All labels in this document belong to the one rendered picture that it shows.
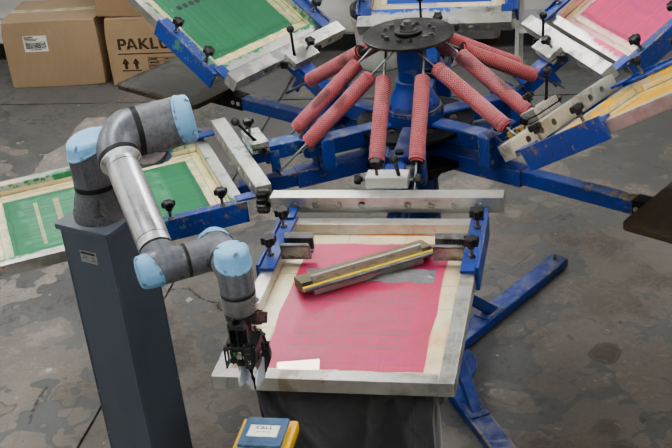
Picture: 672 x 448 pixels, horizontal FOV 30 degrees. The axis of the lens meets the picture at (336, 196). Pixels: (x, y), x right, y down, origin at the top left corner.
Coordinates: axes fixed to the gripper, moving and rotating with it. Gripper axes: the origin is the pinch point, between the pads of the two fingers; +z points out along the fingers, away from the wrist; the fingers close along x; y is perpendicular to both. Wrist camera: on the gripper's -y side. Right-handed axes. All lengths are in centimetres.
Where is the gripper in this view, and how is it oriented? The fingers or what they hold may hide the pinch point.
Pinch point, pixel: (256, 382)
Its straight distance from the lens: 279.2
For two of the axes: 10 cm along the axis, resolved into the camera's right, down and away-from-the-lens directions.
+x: 9.8, 0.0, -2.2
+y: -1.9, 4.6, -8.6
